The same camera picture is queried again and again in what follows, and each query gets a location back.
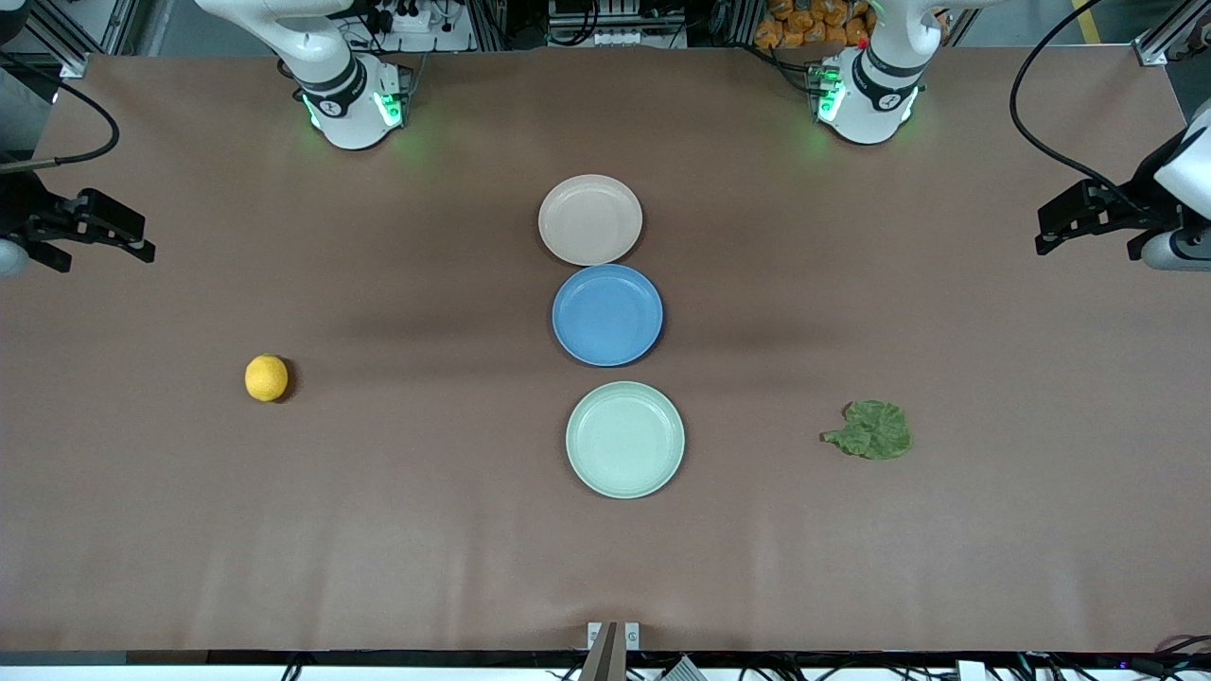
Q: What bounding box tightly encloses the yellow lemon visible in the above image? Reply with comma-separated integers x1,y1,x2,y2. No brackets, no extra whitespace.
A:
244,354,290,403

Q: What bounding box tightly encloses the green lettuce leaf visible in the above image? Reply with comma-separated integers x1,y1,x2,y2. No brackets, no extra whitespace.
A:
819,399,914,462

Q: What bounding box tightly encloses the orange packaged goods pile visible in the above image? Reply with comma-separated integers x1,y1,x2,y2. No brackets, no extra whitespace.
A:
754,0,873,51

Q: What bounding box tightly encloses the white power strip with plugs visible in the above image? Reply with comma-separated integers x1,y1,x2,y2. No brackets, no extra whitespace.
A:
362,0,476,54

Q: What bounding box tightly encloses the blue round plate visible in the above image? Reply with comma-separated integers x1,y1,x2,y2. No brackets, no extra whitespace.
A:
552,264,665,368

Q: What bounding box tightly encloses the beige round plate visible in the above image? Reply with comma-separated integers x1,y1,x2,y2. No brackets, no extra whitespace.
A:
538,175,644,267

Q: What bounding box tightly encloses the pale green round plate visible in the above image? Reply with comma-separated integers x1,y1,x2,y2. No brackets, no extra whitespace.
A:
565,381,686,499

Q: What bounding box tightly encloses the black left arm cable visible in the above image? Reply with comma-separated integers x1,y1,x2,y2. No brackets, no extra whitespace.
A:
1009,0,1151,217

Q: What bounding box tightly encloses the aluminium frame profile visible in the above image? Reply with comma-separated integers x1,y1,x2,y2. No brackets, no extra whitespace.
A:
17,0,145,79
1133,0,1211,68

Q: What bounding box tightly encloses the metal table edge bracket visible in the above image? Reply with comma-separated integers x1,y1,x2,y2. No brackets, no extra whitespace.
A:
579,621,642,681

